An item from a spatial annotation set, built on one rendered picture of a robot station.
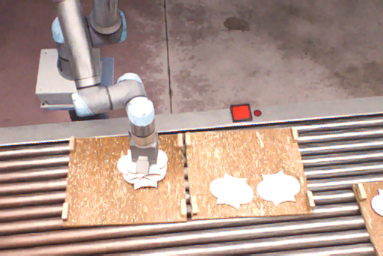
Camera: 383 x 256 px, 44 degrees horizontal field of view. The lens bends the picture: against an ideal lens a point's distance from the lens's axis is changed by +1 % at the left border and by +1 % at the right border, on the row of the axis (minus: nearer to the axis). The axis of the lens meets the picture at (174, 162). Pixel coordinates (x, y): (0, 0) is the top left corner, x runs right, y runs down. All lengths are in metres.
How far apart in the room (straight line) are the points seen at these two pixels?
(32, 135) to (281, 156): 0.92
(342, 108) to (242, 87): 1.29
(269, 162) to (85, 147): 0.67
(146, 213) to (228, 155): 0.37
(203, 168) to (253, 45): 1.87
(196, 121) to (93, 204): 0.51
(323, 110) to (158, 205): 0.76
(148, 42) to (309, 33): 1.14
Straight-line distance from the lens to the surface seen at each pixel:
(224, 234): 1.56
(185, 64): 3.24
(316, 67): 3.35
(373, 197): 1.72
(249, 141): 1.73
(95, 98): 1.42
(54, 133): 1.81
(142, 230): 1.57
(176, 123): 1.79
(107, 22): 1.71
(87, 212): 1.59
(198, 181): 1.62
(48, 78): 1.93
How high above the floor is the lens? 2.35
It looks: 58 degrees down
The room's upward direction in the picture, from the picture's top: straight up
